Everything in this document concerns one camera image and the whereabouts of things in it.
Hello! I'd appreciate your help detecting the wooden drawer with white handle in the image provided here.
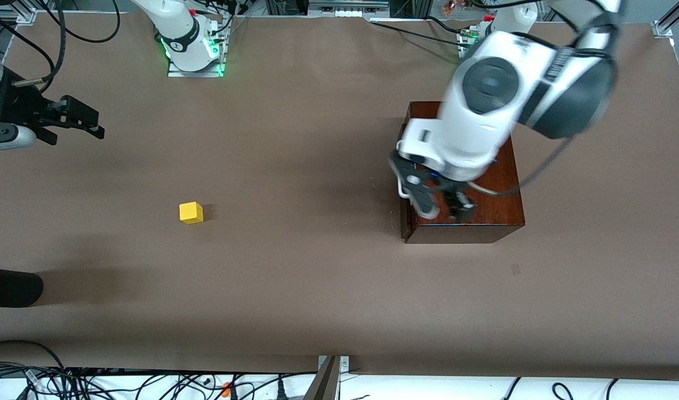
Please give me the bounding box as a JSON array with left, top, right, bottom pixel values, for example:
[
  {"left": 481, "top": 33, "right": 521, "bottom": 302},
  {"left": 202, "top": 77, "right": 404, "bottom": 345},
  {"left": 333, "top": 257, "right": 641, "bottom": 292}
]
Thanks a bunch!
[{"left": 398, "top": 122, "right": 415, "bottom": 229}]

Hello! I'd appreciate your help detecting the yellow block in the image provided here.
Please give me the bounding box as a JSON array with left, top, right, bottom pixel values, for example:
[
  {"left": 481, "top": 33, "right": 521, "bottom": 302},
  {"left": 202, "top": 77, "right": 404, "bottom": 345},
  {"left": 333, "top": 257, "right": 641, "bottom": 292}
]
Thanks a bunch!
[{"left": 179, "top": 201, "right": 204, "bottom": 225}]

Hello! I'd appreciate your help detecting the dark wooden drawer cabinet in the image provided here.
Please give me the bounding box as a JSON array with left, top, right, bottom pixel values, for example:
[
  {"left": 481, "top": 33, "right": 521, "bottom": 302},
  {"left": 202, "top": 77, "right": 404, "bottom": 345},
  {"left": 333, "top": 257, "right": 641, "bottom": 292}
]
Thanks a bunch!
[{"left": 401, "top": 101, "right": 526, "bottom": 245}]

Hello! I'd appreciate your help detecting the aluminium profile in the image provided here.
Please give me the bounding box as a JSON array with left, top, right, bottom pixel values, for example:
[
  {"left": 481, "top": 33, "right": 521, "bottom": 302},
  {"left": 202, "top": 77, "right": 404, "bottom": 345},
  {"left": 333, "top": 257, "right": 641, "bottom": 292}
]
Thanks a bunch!
[
  {"left": 653, "top": 0, "right": 679, "bottom": 38},
  {"left": 0, "top": 4, "right": 37, "bottom": 26}
]

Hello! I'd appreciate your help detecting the black cylindrical object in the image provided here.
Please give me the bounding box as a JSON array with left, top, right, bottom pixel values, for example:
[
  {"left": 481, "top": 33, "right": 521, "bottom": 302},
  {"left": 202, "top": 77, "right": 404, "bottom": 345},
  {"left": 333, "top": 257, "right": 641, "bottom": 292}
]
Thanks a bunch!
[{"left": 0, "top": 267, "right": 44, "bottom": 308}]

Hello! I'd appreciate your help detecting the silver box with white plugs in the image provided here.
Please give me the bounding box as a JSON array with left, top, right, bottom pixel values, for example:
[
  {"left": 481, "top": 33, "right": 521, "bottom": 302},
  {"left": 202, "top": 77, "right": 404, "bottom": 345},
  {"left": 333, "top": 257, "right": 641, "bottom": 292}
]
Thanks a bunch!
[{"left": 308, "top": 0, "right": 390, "bottom": 17}]

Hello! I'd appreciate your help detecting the grey stand pole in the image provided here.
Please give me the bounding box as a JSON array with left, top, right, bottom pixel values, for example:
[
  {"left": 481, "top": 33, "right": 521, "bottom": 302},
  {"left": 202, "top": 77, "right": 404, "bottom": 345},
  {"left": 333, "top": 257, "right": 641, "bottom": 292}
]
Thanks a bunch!
[{"left": 303, "top": 356, "right": 341, "bottom": 400}]

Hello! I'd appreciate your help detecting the black cable with metal plug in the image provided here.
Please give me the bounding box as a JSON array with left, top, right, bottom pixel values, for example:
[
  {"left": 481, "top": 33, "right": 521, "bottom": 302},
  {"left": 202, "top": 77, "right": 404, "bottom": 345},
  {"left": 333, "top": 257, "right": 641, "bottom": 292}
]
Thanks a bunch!
[{"left": 11, "top": 0, "right": 67, "bottom": 88}]

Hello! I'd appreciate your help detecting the thin black cable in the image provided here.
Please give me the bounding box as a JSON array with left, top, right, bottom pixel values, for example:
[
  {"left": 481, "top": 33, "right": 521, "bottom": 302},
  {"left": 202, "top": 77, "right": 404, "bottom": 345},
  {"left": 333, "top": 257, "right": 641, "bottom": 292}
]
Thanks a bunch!
[
  {"left": 36, "top": 0, "right": 120, "bottom": 44},
  {"left": 0, "top": 8, "right": 53, "bottom": 76}
]

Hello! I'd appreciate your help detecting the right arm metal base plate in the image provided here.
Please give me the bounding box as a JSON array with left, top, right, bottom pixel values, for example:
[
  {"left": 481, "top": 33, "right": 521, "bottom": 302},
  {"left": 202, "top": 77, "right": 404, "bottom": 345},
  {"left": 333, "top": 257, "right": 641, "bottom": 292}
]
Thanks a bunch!
[{"left": 167, "top": 53, "right": 227, "bottom": 78}]

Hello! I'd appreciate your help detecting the aluminium bracket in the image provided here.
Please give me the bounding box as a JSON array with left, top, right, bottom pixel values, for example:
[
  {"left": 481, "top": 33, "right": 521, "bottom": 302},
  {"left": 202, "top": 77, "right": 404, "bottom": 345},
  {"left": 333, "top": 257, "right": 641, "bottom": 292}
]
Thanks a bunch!
[{"left": 318, "top": 356, "right": 350, "bottom": 374}]

